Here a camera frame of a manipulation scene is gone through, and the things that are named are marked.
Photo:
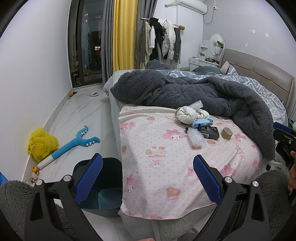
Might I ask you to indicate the orange black floor item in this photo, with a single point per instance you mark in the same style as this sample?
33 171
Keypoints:
71 94

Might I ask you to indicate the white floor slipper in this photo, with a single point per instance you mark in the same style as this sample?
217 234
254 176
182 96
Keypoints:
93 94

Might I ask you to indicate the blue tissue packet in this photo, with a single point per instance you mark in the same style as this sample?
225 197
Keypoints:
202 122

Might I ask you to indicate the yellow curtain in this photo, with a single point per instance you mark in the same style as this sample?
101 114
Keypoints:
124 30

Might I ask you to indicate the pink cartoon print blanket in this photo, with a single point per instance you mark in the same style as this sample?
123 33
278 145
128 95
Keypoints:
159 181

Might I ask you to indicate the round vanity mirror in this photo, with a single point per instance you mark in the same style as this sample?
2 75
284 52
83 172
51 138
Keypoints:
216 44

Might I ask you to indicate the blue plush slingshot toy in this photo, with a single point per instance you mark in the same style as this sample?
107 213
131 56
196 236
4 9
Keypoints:
78 141

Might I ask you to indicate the dark glass balcony door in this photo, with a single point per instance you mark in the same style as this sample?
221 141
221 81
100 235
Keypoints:
84 42

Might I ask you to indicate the black tissue packet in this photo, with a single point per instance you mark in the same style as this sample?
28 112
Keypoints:
209 132

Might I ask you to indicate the clothes on hanging rack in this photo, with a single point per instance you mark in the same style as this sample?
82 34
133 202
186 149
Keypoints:
161 41

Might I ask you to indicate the dark grey fleece blanket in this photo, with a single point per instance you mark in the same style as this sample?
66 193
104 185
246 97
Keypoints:
219 97

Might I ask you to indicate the grey curtain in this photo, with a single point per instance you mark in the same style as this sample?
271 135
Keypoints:
107 40

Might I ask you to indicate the white dressing table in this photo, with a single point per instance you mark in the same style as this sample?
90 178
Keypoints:
207 56

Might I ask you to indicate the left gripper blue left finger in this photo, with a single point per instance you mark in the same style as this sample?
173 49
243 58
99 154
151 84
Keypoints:
85 175

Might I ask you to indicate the grey upholstered headboard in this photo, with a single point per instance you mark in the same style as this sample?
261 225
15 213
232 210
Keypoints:
275 79

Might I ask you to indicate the cardboard tape roll core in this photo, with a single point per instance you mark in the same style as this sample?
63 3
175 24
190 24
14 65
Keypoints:
226 133

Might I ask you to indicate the white air conditioner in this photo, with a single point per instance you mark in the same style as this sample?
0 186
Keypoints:
194 5

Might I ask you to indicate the right hand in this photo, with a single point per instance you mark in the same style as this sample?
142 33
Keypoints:
292 180

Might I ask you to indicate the yellow plastic bag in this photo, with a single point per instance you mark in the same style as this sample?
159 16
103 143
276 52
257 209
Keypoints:
41 144

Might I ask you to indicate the small duck keychain toys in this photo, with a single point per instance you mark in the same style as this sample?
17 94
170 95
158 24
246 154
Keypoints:
34 175

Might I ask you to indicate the dark teal trash bin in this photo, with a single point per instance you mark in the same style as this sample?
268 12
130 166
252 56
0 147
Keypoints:
105 197

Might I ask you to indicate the blue white patterned duvet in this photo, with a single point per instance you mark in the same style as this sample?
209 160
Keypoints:
274 104

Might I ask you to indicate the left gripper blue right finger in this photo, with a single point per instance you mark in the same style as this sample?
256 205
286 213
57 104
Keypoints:
210 179

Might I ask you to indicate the white sock ball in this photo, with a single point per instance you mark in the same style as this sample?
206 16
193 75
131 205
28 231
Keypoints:
186 115
202 114

